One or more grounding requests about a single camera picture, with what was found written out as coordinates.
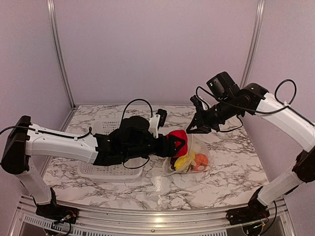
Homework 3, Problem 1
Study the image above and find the aluminium frame post right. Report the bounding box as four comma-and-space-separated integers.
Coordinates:
240, 0, 266, 88

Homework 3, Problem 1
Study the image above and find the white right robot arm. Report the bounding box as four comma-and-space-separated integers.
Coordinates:
187, 82, 315, 225

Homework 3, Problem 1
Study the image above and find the aluminium frame post left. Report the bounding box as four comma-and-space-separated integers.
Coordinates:
47, 0, 75, 109

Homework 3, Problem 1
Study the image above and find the red bell pepper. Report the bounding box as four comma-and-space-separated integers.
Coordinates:
166, 129, 188, 158

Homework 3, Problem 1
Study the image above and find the aluminium frame post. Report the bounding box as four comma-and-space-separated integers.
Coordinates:
240, 0, 266, 88
47, 0, 75, 109

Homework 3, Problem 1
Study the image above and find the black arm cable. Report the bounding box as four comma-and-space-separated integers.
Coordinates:
0, 98, 155, 170
195, 79, 315, 133

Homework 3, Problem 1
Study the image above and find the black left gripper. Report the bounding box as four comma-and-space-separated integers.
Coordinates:
124, 133, 186, 160

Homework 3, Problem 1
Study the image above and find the white plastic perforated basket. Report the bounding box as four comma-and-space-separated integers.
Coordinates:
77, 119, 143, 183

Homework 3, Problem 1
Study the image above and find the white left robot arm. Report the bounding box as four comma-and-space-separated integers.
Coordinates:
0, 115, 188, 223

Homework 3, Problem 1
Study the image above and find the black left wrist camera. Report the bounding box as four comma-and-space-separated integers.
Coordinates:
148, 109, 167, 139

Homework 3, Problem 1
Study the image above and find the aluminium front table rail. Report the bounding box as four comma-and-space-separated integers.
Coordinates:
9, 194, 297, 236

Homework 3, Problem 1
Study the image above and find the clear zip top bag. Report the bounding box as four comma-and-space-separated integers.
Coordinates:
162, 134, 213, 176

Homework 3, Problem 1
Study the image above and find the orange mini pumpkin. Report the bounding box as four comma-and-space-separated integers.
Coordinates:
192, 153, 209, 171

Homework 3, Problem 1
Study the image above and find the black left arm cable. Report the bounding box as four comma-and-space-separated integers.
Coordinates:
0, 98, 155, 170

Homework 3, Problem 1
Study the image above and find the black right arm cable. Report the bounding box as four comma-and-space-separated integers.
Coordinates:
195, 79, 315, 133

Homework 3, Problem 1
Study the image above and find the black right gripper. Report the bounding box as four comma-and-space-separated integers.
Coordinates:
186, 95, 239, 134

